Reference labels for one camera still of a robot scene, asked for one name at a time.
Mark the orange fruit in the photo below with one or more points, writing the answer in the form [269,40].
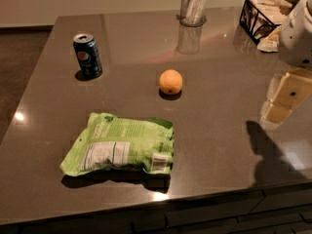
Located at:
[170,82]

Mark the blue pepsi can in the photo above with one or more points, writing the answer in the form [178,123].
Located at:
[86,50]

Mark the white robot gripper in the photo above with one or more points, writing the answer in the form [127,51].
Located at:
[296,38]

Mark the green rice chip bag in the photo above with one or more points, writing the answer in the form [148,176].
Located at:
[113,143]

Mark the white napkin packets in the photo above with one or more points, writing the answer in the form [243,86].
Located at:
[271,38]

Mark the clear glass cup with napkins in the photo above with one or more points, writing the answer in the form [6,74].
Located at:
[192,12]

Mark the black wire basket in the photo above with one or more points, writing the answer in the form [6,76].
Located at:
[248,19]

